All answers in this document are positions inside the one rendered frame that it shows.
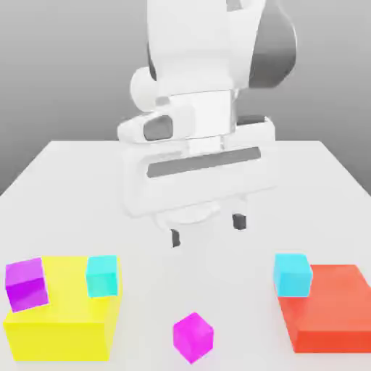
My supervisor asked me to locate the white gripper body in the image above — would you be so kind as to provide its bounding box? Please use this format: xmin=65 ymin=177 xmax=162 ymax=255
xmin=117 ymin=117 xmax=278 ymax=220

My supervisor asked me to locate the small purple cube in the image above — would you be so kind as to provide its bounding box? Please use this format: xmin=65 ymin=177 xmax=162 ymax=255
xmin=4 ymin=257 xmax=50 ymax=314

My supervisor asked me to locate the small magenta cube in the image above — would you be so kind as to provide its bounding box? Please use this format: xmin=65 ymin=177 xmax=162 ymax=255
xmin=172 ymin=312 xmax=214 ymax=365

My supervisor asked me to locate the large orange box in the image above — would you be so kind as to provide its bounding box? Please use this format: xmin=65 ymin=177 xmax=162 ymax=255
xmin=276 ymin=263 xmax=371 ymax=354

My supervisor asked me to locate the small cyan cube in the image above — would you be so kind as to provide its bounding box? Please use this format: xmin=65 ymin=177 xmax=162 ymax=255
xmin=272 ymin=252 xmax=314 ymax=299

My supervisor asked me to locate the small teal cube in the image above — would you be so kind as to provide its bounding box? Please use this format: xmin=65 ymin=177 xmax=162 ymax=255
xmin=85 ymin=254 xmax=120 ymax=299

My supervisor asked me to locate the large yellow box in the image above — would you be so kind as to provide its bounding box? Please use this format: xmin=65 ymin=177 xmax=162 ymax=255
xmin=2 ymin=254 xmax=122 ymax=362

